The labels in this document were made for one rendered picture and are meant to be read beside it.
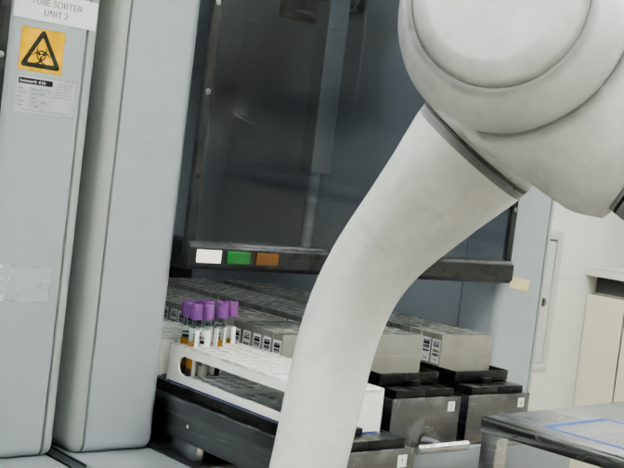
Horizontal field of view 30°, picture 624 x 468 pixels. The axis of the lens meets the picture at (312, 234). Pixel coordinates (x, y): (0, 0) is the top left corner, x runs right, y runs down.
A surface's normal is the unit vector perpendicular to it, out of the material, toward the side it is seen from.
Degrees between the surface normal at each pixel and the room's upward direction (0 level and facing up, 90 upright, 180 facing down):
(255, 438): 90
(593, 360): 90
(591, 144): 121
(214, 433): 90
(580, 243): 90
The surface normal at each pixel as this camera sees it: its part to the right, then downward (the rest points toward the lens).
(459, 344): 0.62, 0.11
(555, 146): -0.30, 0.65
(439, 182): -0.36, 0.24
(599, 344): -0.76, -0.06
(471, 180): -0.09, 0.47
